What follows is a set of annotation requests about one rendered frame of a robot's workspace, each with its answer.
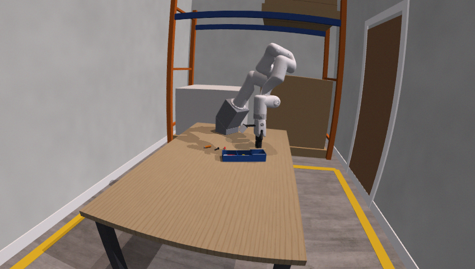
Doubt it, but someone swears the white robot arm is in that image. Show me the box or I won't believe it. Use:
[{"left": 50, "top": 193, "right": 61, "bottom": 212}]
[{"left": 231, "top": 43, "right": 296, "bottom": 119}]

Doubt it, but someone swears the blue rack of bins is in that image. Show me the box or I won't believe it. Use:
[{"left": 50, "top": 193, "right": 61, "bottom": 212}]
[{"left": 222, "top": 149, "right": 267, "bottom": 162}]

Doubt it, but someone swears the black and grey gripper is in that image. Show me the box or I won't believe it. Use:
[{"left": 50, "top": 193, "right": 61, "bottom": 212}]
[{"left": 253, "top": 118, "right": 266, "bottom": 149}]

